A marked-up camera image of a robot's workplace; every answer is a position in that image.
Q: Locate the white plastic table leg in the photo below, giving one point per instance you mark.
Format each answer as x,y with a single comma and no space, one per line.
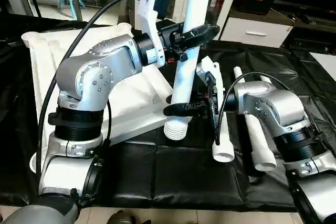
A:
224,140
260,140
191,3
266,79

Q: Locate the white plastic table top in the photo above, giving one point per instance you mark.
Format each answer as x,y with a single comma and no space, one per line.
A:
126,103

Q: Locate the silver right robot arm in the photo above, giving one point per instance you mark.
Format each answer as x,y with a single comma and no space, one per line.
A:
283,114

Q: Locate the white drawer unit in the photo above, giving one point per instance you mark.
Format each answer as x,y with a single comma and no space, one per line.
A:
254,32

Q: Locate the black table mat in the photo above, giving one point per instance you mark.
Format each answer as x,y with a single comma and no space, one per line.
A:
184,182

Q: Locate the black low media cabinet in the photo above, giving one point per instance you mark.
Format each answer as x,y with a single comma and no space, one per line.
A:
310,30

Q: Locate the grey left robot foot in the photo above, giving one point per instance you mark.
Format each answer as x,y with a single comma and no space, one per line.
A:
122,217

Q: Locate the white side table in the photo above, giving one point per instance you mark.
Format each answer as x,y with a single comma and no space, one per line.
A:
325,64

